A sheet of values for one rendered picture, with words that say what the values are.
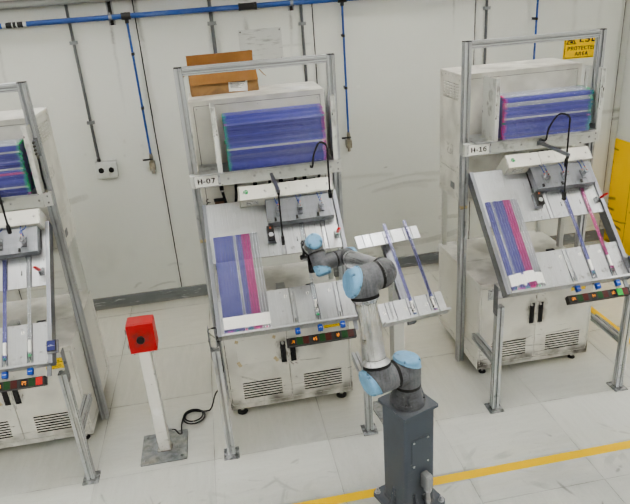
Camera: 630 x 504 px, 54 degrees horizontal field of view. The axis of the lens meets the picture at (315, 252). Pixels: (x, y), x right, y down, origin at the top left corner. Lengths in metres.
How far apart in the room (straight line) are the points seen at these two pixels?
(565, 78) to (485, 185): 0.75
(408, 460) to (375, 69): 2.92
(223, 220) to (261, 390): 0.99
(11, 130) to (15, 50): 1.37
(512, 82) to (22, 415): 3.17
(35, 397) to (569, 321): 3.00
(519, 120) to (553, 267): 0.79
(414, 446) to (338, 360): 0.91
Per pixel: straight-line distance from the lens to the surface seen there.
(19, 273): 3.28
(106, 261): 4.98
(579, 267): 3.48
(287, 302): 3.03
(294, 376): 3.51
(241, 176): 3.18
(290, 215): 3.14
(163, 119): 4.62
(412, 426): 2.71
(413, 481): 2.91
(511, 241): 3.38
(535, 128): 3.55
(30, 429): 3.73
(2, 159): 3.25
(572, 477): 3.32
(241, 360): 3.42
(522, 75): 3.67
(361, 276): 2.39
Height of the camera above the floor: 2.20
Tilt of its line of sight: 23 degrees down
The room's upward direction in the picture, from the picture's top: 4 degrees counter-clockwise
